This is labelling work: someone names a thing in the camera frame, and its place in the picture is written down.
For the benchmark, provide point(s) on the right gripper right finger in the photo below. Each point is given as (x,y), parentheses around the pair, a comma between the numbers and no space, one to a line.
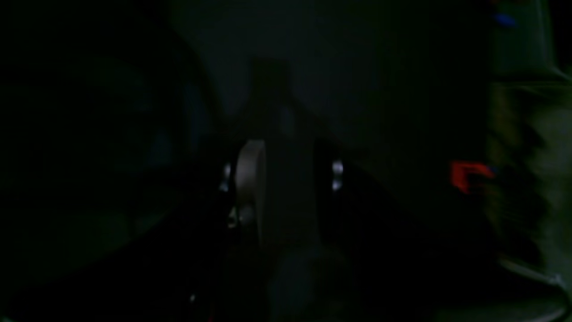
(337,217)

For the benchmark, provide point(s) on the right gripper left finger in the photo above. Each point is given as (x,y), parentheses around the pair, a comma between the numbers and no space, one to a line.
(245,176)

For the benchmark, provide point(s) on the dark grey t-shirt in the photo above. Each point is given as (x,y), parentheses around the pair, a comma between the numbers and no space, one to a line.
(91,139)

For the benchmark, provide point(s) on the black felt table cover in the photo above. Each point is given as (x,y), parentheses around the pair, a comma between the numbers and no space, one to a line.
(403,82)

